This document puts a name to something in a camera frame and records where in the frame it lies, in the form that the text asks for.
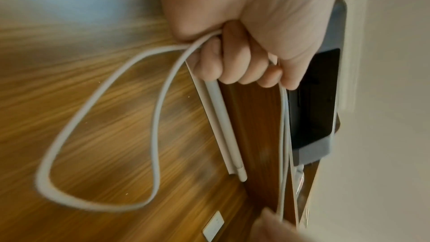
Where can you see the person's right hand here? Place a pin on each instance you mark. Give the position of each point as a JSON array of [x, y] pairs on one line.
[[275, 231]]

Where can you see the person's left hand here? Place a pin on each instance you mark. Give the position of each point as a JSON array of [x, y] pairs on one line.
[[262, 9]]

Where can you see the dark wooden shelf cabinet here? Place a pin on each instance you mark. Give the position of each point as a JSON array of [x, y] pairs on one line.
[[255, 134]]

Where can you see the grey metal tube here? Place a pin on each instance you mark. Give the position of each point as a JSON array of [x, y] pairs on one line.
[[221, 129]]

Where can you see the white wall socket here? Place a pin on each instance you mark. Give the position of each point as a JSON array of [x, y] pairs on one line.
[[213, 227]]

